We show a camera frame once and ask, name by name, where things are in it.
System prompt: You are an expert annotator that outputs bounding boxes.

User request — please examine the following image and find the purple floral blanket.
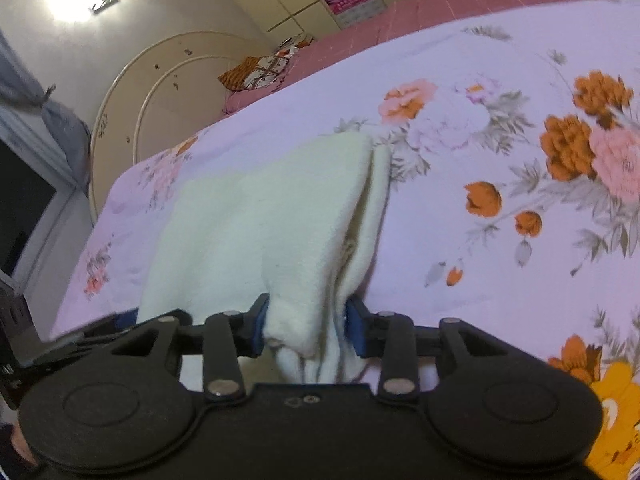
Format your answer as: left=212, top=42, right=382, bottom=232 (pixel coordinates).
left=50, top=0, right=640, bottom=480

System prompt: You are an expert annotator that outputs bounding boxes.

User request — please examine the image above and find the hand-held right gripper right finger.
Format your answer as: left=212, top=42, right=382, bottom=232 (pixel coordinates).
left=346, top=295, right=533, bottom=402

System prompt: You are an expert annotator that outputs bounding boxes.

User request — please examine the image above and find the cream round headboard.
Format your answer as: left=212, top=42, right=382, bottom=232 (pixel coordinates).
left=90, top=32, right=273, bottom=226

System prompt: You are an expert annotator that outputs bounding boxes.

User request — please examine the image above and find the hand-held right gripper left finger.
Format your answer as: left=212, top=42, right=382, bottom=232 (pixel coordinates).
left=107, top=294, right=271, bottom=402

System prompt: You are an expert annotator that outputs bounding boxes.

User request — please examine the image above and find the cream white small garment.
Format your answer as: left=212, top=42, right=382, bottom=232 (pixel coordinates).
left=137, top=130, right=393, bottom=386

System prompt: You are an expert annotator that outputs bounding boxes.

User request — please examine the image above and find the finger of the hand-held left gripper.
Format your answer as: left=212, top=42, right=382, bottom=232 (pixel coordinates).
left=20, top=309, right=142, bottom=378

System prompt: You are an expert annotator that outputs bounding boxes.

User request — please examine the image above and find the window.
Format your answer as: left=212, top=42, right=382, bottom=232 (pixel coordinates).
left=0, top=110, right=92, bottom=292

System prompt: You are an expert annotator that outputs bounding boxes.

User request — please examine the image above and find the pink bed sheet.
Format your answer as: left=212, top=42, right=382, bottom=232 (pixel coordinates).
left=222, top=0, right=586, bottom=118

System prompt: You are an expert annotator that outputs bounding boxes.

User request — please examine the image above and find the orange patterned pillow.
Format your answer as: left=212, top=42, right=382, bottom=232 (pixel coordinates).
left=218, top=35, right=316, bottom=93

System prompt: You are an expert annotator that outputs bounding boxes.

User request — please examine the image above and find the grey curtain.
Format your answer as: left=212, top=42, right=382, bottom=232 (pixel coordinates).
left=0, top=30, right=93, bottom=193

